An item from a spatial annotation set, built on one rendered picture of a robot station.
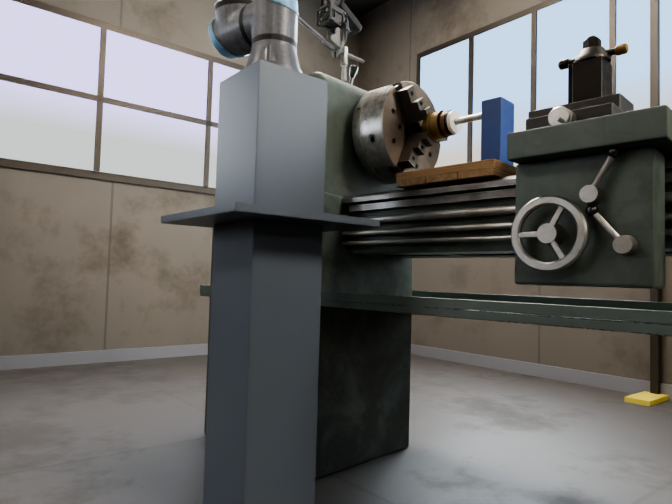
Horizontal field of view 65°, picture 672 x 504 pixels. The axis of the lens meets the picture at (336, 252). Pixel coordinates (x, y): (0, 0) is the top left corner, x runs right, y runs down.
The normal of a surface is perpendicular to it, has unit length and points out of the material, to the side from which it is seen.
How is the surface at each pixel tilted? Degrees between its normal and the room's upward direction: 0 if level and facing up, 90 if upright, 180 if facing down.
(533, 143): 90
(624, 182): 90
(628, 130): 90
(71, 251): 90
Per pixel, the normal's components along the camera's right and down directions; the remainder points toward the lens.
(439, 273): -0.77, -0.05
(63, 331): 0.63, -0.02
